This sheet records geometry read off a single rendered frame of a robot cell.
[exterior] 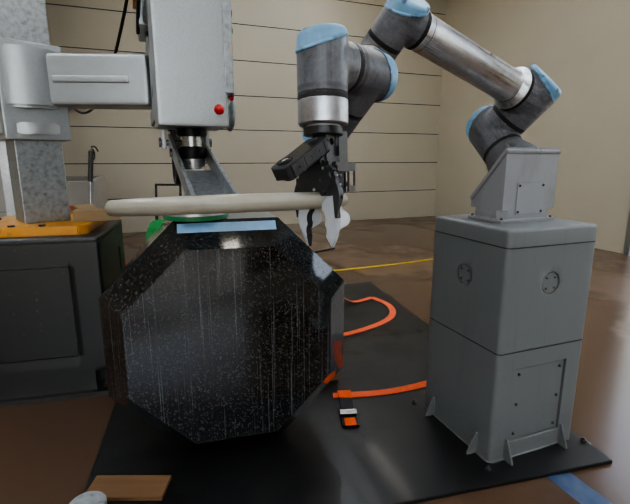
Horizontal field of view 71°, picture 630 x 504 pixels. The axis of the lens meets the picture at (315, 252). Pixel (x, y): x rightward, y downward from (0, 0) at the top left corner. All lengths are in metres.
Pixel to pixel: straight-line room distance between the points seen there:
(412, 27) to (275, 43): 6.07
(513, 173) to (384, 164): 6.40
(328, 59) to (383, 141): 7.22
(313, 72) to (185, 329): 1.01
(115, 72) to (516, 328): 1.92
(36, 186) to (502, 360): 2.08
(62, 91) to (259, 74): 5.19
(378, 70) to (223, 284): 0.90
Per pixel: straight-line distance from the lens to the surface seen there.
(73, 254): 2.18
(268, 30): 7.46
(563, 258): 1.72
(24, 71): 2.34
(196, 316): 1.53
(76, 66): 2.32
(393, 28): 1.43
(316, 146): 0.76
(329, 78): 0.79
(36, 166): 2.39
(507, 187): 1.67
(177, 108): 1.50
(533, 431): 1.93
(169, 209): 0.74
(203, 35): 1.54
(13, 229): 2.29
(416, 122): 8.36
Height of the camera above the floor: 1.07
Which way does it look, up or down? 12 degrees down
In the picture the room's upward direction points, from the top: straight up
